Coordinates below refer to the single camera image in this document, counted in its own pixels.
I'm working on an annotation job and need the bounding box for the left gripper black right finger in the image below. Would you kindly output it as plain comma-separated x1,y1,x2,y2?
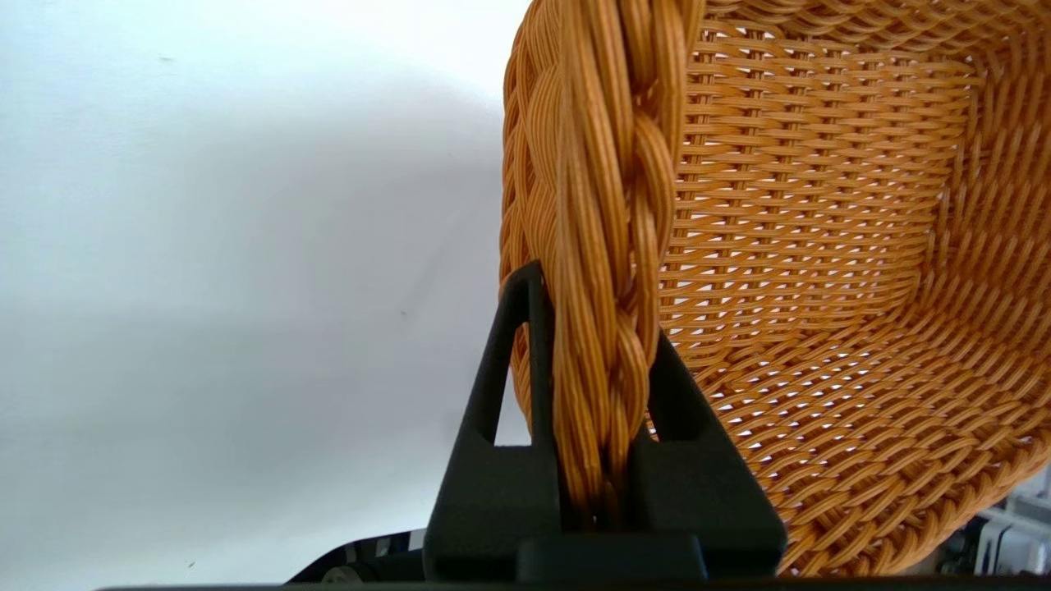
628,331,789,579

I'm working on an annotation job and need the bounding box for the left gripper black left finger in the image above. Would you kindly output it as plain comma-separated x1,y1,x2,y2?
422,260,569,582

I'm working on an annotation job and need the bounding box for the orange wicker basket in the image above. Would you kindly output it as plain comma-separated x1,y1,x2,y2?
498,0,1051,577

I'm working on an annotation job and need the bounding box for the grey robot base chassis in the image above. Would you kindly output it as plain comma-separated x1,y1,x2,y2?
936,468,1051,577

